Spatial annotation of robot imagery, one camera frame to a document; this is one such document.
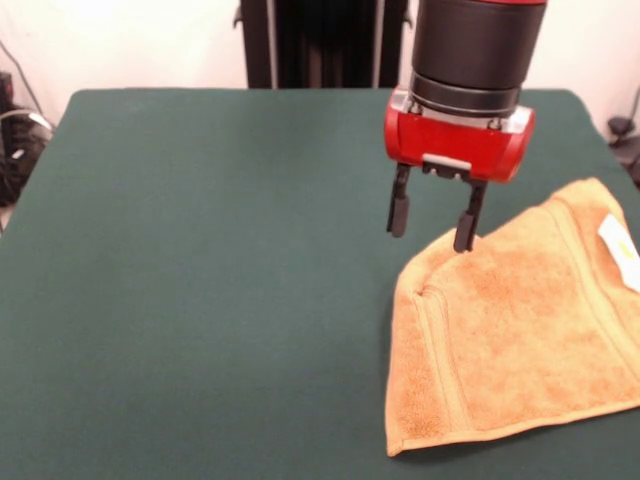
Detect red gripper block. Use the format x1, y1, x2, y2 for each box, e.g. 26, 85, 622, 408
383, 86, 537, 185

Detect dark green table cloth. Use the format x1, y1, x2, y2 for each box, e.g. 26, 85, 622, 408
0, 88, 640, 480

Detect grey cable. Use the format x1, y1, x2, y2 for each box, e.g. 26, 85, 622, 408
0, 38, 54, 134

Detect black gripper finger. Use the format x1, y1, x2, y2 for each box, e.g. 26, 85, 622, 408
452, 179, 489, 253
386, 162, 413, 239

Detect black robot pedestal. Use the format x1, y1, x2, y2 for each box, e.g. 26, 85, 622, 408
232, 0, 416, 90

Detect tan terry towel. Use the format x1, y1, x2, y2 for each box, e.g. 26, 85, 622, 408
384, 177, 640, 457

